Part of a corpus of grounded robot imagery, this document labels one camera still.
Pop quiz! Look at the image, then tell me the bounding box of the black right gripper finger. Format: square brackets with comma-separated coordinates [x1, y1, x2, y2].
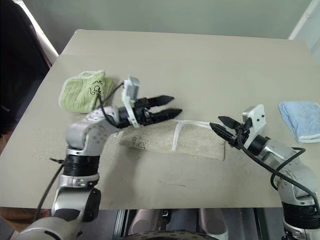
[209, 122, 236, 144]
[217, 115, 241, 130]

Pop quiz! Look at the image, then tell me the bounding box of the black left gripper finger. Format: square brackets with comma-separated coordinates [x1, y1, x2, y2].
[151, 108, 184, 122]
[148, 94, 175, 107]

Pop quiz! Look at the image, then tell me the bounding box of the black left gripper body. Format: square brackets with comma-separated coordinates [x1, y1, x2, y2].
[133, 97, 157, 126]

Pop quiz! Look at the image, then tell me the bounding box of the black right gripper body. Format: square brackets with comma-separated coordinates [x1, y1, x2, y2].
[228, 119, 253, 151]

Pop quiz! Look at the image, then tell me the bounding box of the beige towel with white trim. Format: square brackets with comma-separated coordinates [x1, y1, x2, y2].
[109, 119, 226, 161]

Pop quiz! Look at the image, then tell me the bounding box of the light blue towel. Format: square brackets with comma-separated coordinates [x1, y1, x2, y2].
[278, 100, 320, 145]

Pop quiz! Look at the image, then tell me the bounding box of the green embroidered towel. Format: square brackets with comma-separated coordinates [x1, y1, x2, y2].
[58, 70, 118, 114]

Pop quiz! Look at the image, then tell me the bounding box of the pinkish grey rounded shape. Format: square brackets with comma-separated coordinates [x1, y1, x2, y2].
[131, 208, 163, 235]
[198, 207, 230, 240]

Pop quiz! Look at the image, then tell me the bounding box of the dark panel with pale edge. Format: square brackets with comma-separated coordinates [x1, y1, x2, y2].
[0, 0, 60, 128]

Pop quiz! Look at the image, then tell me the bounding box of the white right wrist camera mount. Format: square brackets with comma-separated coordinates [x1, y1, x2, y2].
[241, 104, 266, 148]

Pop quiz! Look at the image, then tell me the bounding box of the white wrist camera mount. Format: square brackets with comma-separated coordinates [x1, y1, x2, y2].
[121, 74, 141, 129]
[241, 104, 266, 148]

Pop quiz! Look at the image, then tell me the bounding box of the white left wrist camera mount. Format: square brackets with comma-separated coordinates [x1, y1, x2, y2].
[121, 74, 141, 129]

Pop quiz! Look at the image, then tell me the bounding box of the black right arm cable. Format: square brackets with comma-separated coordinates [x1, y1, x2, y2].
[236, 124, 318, 211]

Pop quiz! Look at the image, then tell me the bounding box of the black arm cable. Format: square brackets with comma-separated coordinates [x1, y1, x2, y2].
[236, 124, 318, 211]
[36, 81, 126, 221]

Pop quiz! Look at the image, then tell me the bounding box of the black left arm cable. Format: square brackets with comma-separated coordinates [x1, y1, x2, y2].
[36, 81, 126, 221]

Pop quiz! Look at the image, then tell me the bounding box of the aluminium table frame bar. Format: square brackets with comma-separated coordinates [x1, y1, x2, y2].
[252, 207, 286, 240]
[114, 209, 131, 240]

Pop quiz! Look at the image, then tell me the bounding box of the white door frame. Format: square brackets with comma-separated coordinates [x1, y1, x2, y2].
[287, 0, 320, 58]

